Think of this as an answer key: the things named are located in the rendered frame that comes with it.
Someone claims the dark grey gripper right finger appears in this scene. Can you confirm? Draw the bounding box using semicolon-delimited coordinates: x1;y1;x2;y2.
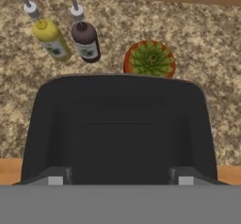
169;167;230;186

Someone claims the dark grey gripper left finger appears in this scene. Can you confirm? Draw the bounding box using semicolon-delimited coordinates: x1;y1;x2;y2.
12;167;73;186

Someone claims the green succulent in orange pot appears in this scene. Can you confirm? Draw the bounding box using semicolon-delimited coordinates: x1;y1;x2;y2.
122;40;177;79

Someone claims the yellow oil bottle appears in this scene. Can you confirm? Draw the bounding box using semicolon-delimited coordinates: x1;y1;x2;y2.
16;0;72;62

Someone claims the dark brown vinegar bottle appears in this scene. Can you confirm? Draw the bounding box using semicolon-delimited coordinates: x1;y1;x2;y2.
69;0;102;64

